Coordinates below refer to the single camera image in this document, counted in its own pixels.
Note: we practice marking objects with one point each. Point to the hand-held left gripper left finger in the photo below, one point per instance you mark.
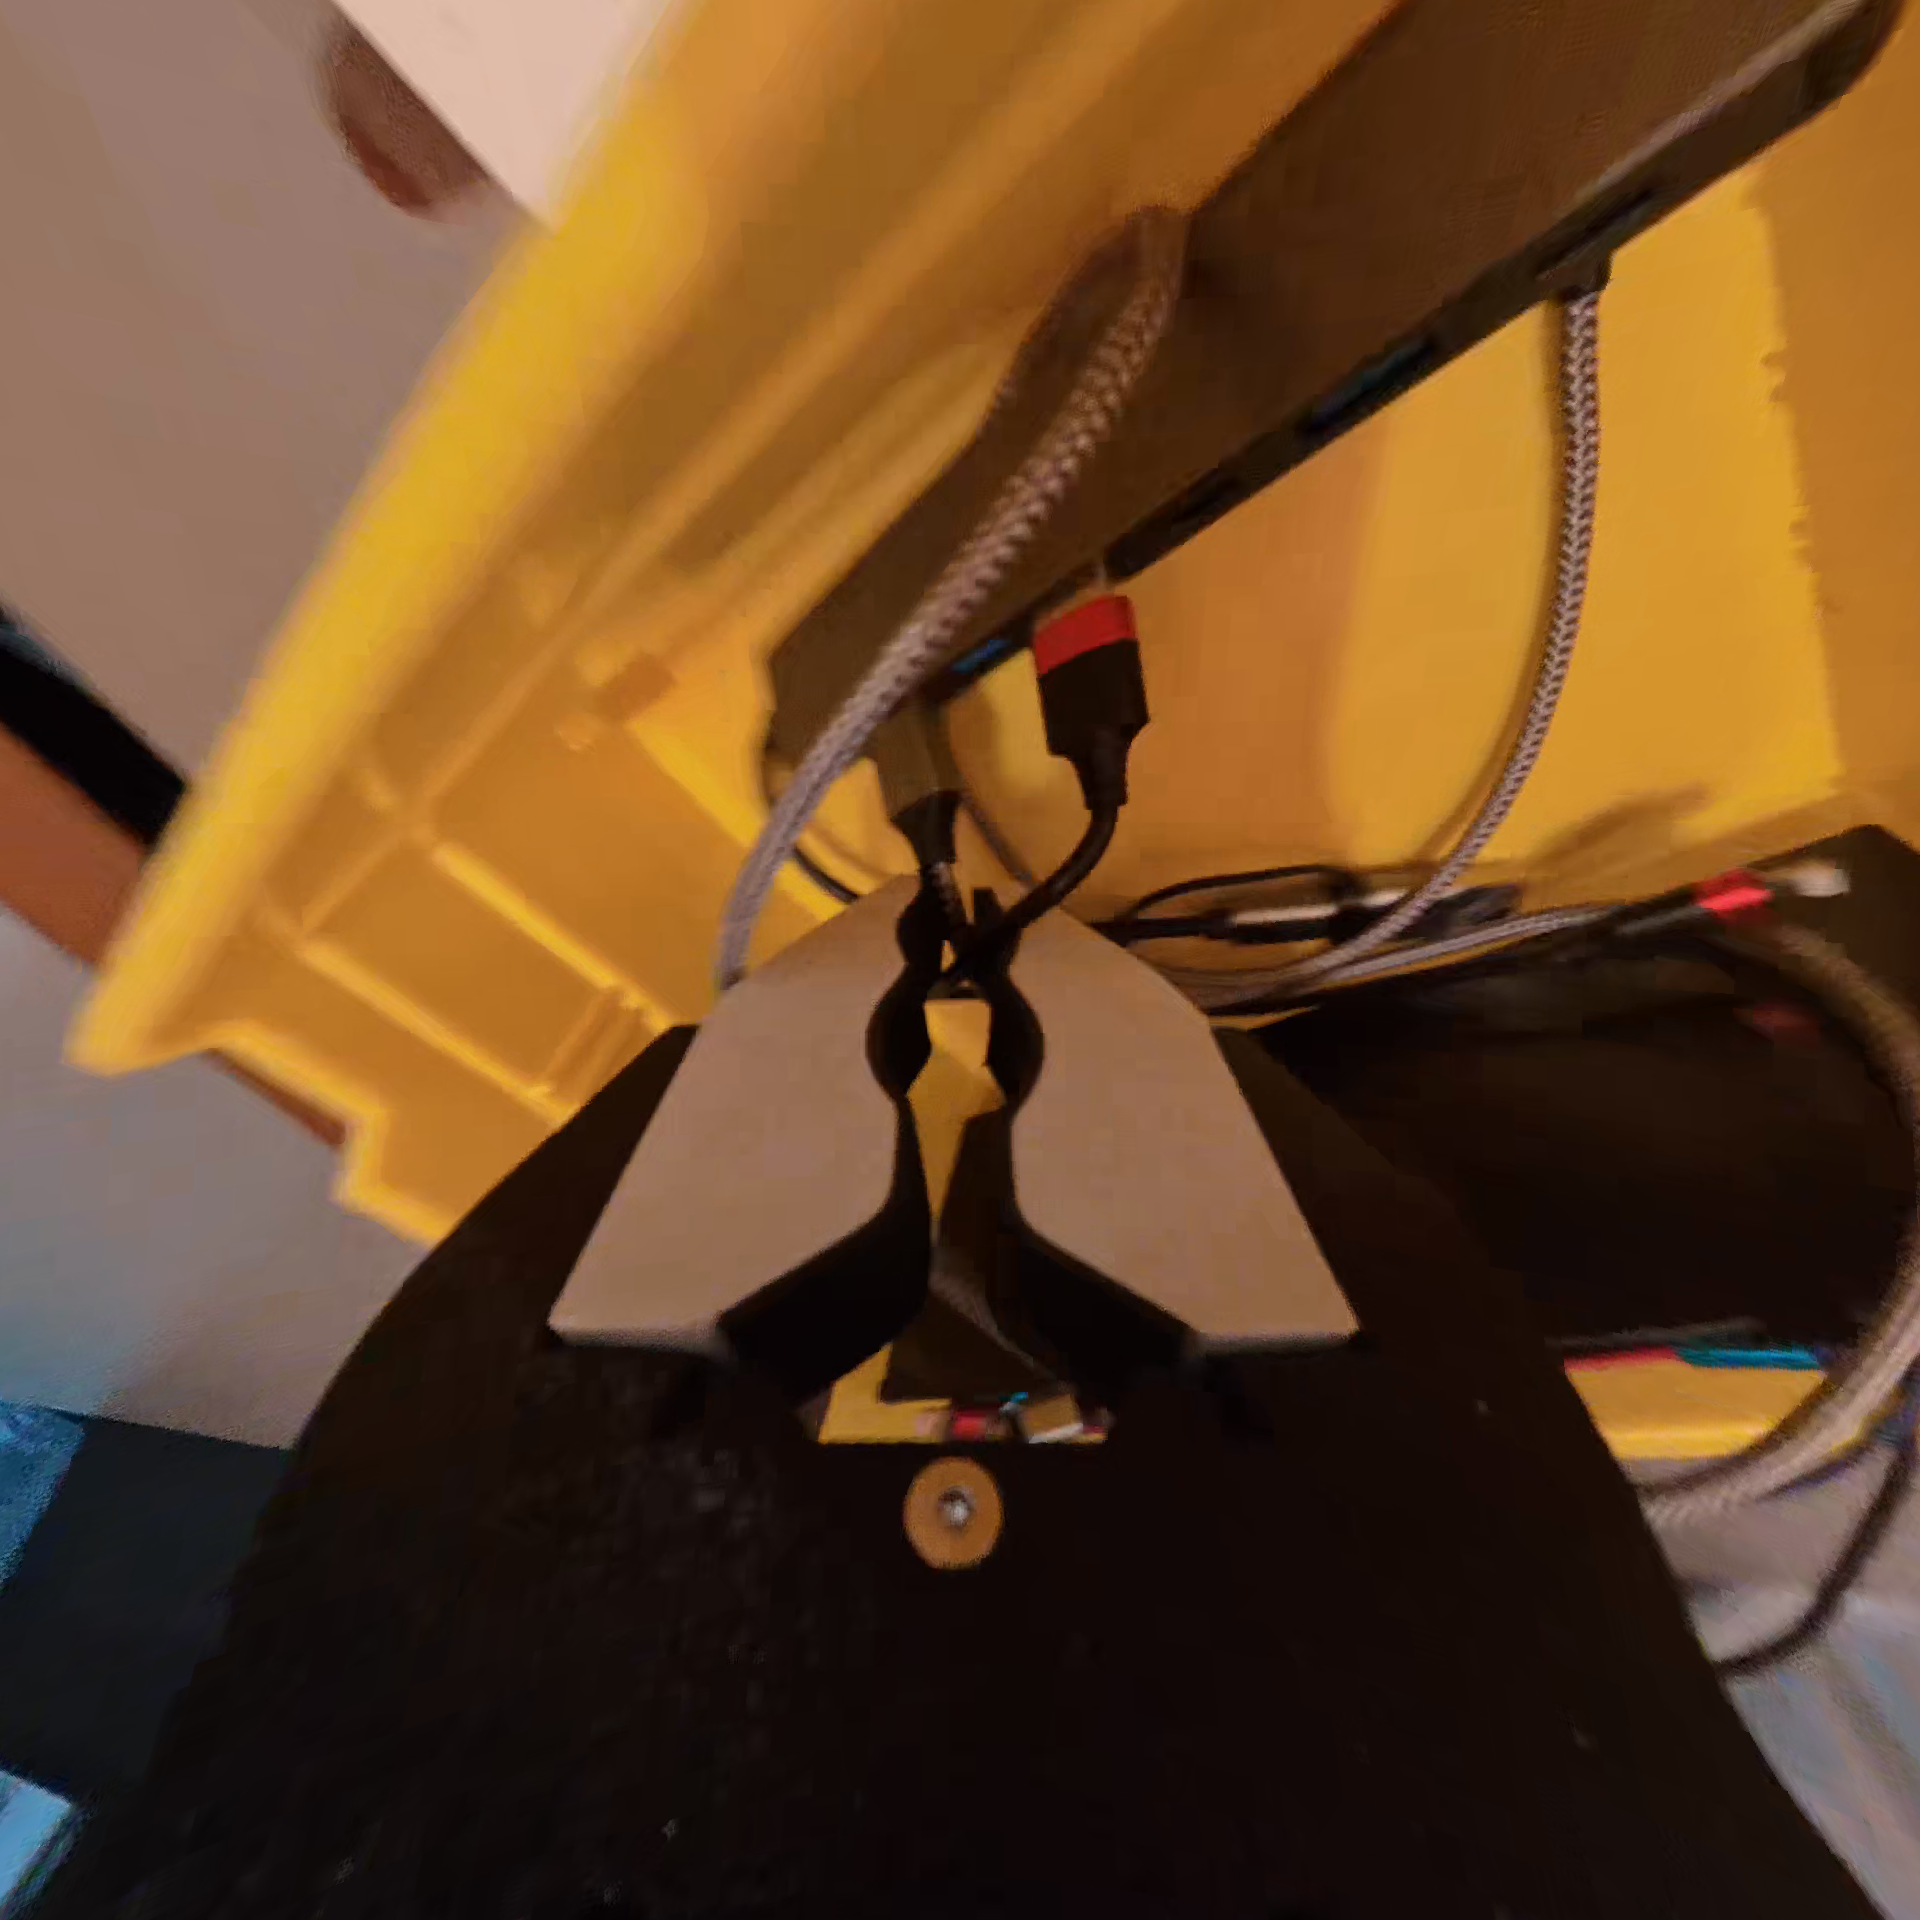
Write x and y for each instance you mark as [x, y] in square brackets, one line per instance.
[749, 1171]

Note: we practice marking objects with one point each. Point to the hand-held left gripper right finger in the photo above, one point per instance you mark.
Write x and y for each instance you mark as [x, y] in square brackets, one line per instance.
[1173, 1171]

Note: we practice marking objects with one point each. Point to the black bin divider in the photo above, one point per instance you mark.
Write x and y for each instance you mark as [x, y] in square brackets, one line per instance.
[1573, 1171]

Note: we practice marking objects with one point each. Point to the yellow plastic bin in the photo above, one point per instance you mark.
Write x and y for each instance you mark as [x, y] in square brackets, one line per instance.
[603, 450]

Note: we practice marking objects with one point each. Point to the grey usb hub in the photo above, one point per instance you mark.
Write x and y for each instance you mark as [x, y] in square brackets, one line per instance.
[1351, 195]

